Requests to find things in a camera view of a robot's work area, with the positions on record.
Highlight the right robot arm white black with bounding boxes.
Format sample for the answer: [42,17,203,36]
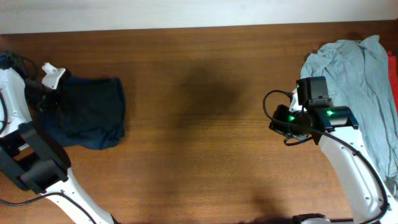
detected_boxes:
[269,77,397,223]

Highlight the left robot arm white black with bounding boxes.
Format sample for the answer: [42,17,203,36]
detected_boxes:
[1,50,117,224]

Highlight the folded navy blue garment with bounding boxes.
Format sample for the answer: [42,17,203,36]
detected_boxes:
[36,77,126,150]

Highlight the grey t-shirt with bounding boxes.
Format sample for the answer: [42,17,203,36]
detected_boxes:
[300,35,397,197]

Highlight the red garment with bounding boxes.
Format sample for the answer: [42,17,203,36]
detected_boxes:
[387,51,398,110]

